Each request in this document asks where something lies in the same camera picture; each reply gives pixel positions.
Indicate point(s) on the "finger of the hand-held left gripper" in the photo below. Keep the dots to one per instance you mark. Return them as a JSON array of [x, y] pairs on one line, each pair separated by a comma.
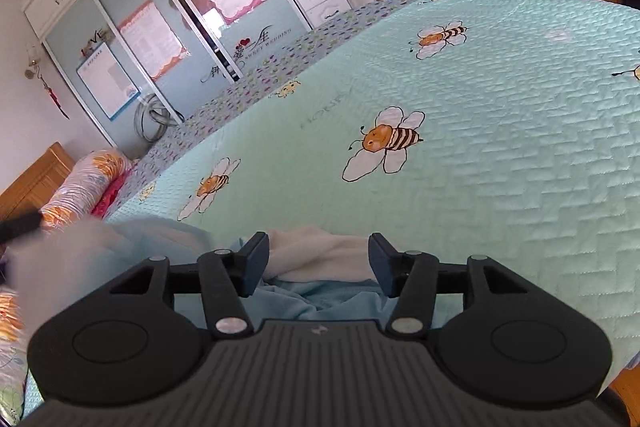
[[20, 227]]

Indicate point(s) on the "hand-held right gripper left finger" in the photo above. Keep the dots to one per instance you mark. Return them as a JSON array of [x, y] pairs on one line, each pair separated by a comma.
[[255, 264]]

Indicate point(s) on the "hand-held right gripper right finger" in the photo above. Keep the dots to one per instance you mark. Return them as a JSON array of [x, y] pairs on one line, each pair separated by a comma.
[[382, 264]]

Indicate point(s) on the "blue and white t-shirt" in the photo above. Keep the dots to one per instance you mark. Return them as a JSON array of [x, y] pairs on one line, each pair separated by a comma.
[[320, 257]]

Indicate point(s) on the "wooden headboard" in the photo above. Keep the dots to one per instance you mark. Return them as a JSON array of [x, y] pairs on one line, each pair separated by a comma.
[[30, 187]]

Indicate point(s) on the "orange floral bolster pillow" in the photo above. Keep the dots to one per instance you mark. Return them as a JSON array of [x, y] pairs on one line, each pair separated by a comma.
[[85, 187]]

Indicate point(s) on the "red pillow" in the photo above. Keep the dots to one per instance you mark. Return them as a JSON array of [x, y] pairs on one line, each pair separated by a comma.
[[107, 199]]

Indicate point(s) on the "red knot hanging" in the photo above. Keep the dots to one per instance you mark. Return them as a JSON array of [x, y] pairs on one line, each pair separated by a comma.
[[52, 97]]

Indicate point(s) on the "blue bordered poster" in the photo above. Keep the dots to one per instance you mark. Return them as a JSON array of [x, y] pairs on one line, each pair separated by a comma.
[[107, 79]]

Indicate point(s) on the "bee print quilted bedspread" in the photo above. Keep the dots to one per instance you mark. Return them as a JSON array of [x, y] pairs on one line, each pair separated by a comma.
[[500, 132]]

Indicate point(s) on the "grey hoops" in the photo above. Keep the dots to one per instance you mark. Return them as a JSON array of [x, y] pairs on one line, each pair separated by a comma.
[[157, 114]]

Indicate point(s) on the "purple heart print bedsheet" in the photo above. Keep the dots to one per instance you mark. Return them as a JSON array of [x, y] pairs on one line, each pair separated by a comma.
[[260, 82]]

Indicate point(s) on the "wooden letter decoration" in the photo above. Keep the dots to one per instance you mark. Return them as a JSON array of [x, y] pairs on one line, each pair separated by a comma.
[[95, 42]]

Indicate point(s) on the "orange bordered poster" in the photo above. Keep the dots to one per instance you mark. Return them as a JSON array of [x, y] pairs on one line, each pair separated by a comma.
[[152, 39]]

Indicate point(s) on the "brass wall lamp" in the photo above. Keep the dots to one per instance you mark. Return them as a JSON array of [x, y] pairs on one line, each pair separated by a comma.
[[32, 67]]

